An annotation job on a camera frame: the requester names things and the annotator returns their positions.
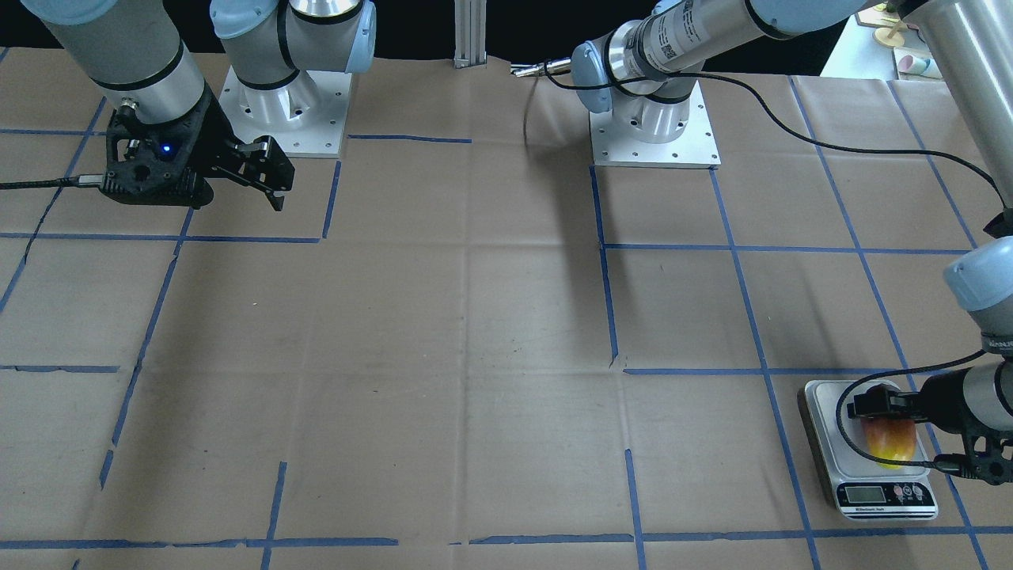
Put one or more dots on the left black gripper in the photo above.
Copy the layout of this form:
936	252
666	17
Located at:
940	393

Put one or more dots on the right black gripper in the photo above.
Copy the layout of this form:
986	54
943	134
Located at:
208	136

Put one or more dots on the red yellow mango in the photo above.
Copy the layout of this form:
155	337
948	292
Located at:
893	439

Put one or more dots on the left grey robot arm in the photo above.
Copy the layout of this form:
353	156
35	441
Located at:
658	59

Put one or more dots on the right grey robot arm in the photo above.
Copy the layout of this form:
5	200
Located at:
132	51

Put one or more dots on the white digital kitchen scale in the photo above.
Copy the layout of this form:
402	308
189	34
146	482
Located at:
861	490

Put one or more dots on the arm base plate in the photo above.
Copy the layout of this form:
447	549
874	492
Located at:
306	117
640	132

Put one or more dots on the aluminium frame post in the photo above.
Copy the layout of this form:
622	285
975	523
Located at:
470	24

